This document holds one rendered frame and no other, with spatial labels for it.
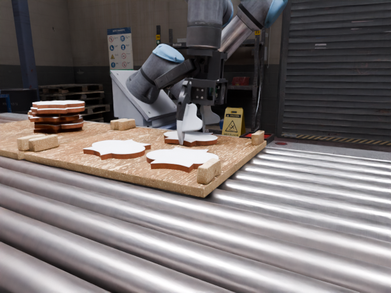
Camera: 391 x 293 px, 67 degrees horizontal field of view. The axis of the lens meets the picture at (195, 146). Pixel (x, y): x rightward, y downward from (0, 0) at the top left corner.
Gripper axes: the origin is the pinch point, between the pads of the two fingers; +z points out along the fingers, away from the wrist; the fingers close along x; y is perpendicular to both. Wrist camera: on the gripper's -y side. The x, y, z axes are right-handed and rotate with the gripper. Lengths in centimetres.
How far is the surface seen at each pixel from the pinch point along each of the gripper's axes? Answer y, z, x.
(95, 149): -10.5, 0.5, -19.9
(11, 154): -27.9, 3.5, -26.0
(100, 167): -4.0, 1.2, -25.1
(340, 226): 34.0, 1.2, -23.5
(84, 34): -501, -64, 430
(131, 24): -380, -86, 440
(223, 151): 11.0, 0.3, -5.3
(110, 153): -6.3, 0.5, -20.1
